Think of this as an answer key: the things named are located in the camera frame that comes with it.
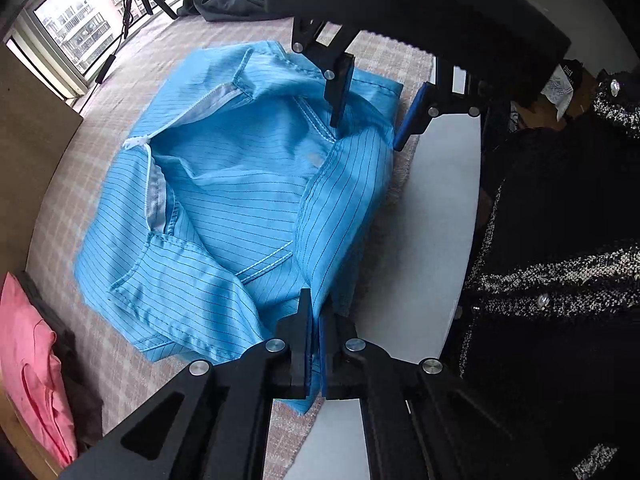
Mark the folded pink garment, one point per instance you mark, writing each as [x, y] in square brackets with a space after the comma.
[30, 370]

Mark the white paper tag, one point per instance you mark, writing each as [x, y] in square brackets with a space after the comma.
[557, 92]

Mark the blue striped work jacket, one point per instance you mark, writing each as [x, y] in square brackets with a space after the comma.
[225, 185]

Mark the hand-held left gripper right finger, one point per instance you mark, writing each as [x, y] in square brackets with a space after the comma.
[324, 355]

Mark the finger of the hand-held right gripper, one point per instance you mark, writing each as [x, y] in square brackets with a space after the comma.
[340, 90]
[411, 115]

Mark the pink plaid blanket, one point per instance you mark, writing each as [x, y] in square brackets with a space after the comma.
[60, 210]

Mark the large plywood board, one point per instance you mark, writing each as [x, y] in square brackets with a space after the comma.
[30, 135]

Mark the white window frame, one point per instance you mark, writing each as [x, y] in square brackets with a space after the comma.
[50, 70]

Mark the folded dark brown garment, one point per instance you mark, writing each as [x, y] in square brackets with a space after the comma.
[82, 400]

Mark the pine plank panel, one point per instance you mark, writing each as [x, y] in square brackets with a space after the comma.
[20, 440]

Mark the person's black tweed jacket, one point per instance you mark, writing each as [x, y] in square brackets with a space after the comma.
[550, 210]

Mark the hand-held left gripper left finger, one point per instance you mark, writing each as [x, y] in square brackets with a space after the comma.
[300, 340]

